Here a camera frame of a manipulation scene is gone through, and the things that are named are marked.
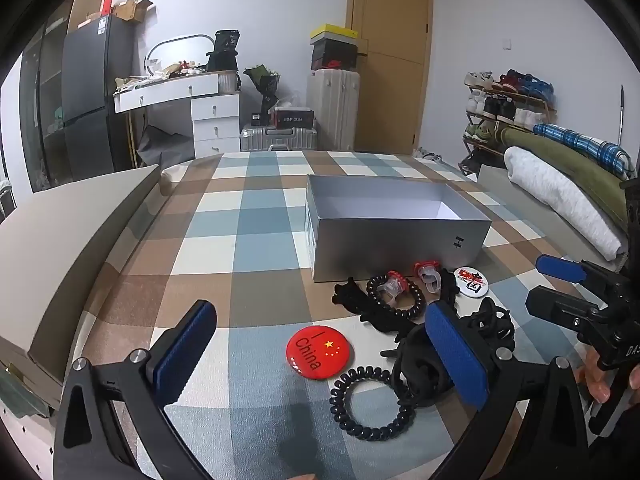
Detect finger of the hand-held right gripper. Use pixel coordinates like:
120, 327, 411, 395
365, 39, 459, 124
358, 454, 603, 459
525, 285, 608, 336
535, 254, 623, 291

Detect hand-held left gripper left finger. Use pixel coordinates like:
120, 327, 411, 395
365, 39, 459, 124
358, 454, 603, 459
52, 299, 221, 480

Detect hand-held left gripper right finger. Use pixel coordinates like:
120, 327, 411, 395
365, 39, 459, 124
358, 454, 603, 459
424, 300, 592, 480

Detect black claw hair clip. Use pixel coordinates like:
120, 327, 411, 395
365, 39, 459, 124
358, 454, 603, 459
380, 327, 456, 406

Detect white round badge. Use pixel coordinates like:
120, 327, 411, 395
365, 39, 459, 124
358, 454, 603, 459
453, 266, 487, 297

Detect silver cardboard box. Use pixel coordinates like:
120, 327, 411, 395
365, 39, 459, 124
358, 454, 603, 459
305, 174, 493, 283

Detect long black hair clip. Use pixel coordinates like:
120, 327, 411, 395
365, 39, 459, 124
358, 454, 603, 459
333, 276, 418, 336
440, 274, 461, 311

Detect red round badge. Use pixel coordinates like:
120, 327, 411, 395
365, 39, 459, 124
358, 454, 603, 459
286, 326, 353, 372

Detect person's right hand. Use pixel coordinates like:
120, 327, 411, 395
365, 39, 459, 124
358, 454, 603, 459
574, 352, 640, 405

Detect white fleece blanket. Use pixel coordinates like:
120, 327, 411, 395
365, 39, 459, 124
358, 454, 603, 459
502, 146, 626, 261

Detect green rolled blanket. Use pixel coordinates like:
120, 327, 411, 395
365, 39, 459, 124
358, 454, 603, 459
492, 127, 631, 231

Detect blue plaid blanket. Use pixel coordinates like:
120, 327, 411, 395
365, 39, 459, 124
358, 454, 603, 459
532, 122, 632, 178

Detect checked bed sheet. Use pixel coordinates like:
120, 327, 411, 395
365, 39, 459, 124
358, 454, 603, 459
75, 150, 601, 480

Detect shoe rack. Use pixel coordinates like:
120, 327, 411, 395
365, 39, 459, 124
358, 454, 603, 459
460, 70, 557, 171

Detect group of sneakers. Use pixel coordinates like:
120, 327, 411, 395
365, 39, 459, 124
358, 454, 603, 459
464, 70, 555, 141

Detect dark cloth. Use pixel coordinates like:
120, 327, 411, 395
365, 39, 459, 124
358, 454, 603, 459
137, 125, 196, 168

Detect silver suitcase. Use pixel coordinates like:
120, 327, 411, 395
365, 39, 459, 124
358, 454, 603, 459
240, 125, 319, 152

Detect white dressing table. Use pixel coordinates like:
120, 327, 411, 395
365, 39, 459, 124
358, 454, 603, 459
112, 71, 241, 158

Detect black box with red label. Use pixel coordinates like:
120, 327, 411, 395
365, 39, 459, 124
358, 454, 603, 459
272, 109, 316, 130

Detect wooden door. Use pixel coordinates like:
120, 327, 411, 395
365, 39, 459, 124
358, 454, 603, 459
346, 0, 433, 151

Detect white suitcase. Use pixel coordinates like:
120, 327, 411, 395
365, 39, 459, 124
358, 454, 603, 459
306, 67, 362, 151

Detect dark grey fridge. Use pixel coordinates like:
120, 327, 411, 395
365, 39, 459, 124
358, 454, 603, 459
61, 14, 136, 176

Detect pile of table clutter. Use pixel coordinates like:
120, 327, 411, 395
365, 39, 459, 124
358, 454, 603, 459
115, 59, 211, 93

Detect dark green flower bouquet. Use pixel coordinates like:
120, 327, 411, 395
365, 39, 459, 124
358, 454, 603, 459
242, 65, 281, 111

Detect glass door cabinet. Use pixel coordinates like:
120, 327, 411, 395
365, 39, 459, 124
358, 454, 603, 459
17, 15, 71, 193

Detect oval mirror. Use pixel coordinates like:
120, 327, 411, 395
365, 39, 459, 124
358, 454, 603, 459
145, 35, 213, 78

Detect black bag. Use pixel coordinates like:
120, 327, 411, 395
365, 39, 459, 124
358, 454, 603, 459
206, 30, 241, 73

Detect black shoe box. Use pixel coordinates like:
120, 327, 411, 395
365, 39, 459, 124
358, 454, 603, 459
311, 40, 359, 71

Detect yellow lid shoe box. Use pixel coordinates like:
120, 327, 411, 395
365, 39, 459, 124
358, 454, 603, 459
310, 23, 360, 42

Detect cardboard boxes pile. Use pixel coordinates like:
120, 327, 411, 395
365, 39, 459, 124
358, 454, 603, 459
80, 0, 153, 26

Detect black beaded bracelet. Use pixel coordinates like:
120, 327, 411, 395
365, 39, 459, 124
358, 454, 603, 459
366, 275, 426, 318

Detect black spiral hair tie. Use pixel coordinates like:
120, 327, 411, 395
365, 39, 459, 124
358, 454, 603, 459
330, 367, 416, 441

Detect beige bed frame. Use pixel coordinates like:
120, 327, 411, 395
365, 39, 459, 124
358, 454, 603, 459
0, 164, 161, 386

